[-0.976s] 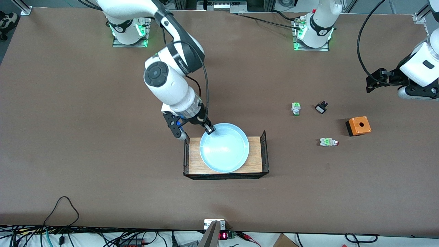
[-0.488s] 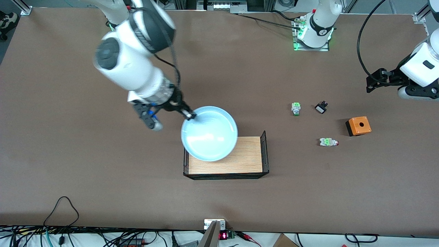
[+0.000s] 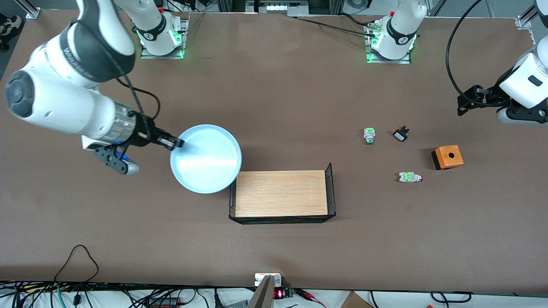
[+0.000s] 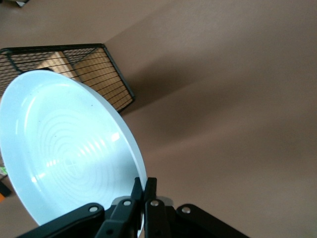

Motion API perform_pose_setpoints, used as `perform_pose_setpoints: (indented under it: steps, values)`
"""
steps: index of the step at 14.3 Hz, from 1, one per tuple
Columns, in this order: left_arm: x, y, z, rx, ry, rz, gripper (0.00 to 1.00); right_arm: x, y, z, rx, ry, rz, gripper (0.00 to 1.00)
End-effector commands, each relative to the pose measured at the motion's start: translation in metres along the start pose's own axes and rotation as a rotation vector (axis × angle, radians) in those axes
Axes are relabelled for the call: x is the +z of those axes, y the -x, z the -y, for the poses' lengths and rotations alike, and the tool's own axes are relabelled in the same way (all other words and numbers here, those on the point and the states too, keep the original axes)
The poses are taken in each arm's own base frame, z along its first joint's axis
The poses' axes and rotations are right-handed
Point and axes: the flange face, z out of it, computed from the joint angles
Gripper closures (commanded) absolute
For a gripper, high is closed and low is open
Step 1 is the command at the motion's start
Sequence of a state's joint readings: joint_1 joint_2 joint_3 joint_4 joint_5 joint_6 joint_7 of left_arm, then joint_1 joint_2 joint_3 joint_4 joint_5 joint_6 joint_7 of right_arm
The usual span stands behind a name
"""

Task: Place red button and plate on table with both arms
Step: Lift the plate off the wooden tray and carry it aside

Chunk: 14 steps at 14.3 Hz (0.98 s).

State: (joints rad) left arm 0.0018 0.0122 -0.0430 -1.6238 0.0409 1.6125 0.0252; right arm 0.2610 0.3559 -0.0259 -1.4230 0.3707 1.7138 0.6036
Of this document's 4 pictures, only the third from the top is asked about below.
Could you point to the orange button enclosure box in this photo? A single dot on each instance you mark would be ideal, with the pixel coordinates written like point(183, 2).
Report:
point(449, 159)

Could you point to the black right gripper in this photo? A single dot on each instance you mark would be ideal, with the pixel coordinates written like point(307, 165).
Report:
point(144, 135)

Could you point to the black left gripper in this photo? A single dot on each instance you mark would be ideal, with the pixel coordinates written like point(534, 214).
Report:
point(491, 96)

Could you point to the black switch with white face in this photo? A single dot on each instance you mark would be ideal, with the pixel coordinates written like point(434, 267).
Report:
point(400, 136)

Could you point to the brown cardboard piece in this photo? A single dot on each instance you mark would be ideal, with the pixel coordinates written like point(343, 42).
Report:
point(355, 301)

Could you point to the grey camera pole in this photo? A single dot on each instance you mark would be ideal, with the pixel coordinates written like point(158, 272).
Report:
point(263, 297)

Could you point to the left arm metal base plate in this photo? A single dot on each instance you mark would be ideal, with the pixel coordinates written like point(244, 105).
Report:
point(387, 61)

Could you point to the wooden shelf with mesh sides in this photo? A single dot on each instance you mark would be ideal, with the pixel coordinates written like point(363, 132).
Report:
point(278, 192)

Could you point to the green white switch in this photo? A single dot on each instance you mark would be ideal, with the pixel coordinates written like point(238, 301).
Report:
point(409, 177)

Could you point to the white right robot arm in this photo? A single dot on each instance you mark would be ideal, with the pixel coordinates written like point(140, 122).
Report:
point(64, 102)

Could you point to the silver mounting plate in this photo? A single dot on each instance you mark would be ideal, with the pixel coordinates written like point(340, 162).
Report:
point(277, 280)

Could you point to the aluminium frame profile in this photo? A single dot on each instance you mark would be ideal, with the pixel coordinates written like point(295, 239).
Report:
point(528, 17)
point(31, 9)

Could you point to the camouflage shoe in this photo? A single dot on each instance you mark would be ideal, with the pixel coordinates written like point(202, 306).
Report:
point(10, 28)

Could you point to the light blue round plate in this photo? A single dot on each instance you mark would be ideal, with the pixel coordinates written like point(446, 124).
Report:
point(205, 162)

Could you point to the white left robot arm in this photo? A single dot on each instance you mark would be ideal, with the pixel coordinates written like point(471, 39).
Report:
point(400, 30)

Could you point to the green push button switch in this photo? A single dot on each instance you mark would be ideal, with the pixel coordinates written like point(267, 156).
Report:
point(369, 134)

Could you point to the small red digit display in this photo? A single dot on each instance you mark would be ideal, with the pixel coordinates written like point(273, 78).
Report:
point(279, 294)

